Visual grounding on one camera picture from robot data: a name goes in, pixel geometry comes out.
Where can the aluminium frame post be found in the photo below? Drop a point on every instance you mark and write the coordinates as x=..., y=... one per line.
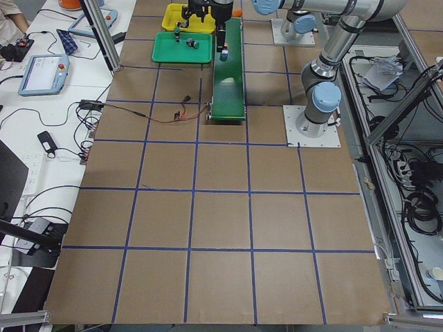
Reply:
x=94, y=15

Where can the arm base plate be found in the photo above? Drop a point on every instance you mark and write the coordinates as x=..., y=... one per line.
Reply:
x=285, y=34
x=302, y=133

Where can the yellow plastic tray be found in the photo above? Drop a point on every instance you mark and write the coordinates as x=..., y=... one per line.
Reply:
x=173, y=16

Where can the green push button switch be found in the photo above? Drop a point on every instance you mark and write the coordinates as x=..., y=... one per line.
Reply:
x=177, y=32

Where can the green plastic tray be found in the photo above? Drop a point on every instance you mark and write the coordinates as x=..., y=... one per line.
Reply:
x=166, y=50

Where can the black power adapter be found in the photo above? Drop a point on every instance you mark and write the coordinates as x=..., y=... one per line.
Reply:
x=91, y=105

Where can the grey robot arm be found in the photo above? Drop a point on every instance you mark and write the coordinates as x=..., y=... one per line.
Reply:
x=220, y=10
x=353, y=17

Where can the green conveyor belt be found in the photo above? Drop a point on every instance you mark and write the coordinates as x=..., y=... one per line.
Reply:
x=227, y=102

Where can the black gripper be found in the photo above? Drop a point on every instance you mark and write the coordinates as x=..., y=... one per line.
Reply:
x=221, y=8

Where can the white power strip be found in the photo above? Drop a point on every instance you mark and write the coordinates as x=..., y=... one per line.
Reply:
x=35, y=164

